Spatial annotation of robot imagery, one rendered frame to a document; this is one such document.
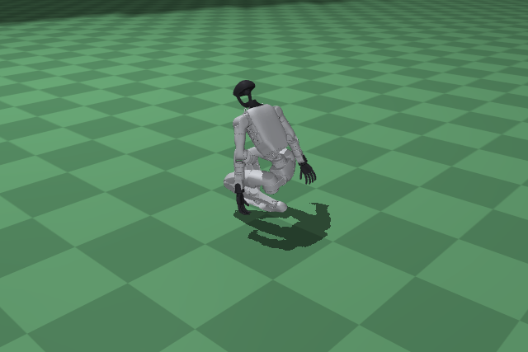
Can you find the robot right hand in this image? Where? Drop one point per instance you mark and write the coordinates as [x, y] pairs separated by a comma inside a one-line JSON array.
[[306, 169]]

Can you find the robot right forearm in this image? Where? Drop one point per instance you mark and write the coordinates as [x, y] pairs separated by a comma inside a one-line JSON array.
[[295, 148]]

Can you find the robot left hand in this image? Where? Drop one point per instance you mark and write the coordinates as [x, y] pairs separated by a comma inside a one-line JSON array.
[[240, 200]]

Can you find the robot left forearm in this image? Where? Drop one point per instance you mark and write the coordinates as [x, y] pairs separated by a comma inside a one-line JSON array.
[[239, 173]]

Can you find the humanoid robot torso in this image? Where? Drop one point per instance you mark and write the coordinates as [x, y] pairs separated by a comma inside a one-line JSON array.
[[269, 137]]

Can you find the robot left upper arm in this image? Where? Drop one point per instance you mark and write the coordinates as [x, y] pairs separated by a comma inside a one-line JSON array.
[[240, 124]]

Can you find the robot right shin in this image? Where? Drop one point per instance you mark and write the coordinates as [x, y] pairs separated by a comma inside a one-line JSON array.
[[254, 166]]

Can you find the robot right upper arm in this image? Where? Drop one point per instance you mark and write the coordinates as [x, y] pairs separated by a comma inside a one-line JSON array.
[[290, 134]]

